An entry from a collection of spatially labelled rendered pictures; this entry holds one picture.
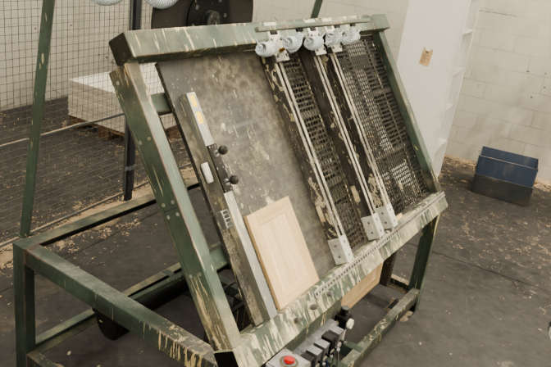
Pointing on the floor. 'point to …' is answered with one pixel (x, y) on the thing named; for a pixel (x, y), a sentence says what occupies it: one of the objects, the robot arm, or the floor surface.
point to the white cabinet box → (436, 57)
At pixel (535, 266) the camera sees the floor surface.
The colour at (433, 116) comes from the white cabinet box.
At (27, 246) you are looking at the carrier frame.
